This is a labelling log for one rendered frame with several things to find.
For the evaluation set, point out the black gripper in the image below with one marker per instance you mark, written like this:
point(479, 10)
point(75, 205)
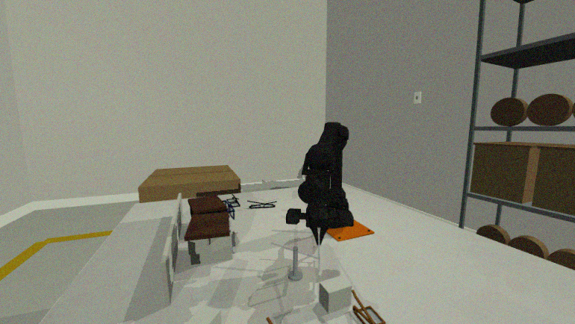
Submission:
point(294, 215)

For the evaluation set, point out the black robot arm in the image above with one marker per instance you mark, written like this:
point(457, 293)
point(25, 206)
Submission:
point(324, 160)

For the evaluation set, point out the white flat panel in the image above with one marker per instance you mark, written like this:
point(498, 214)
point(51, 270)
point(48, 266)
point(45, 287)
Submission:
point(170, 252)

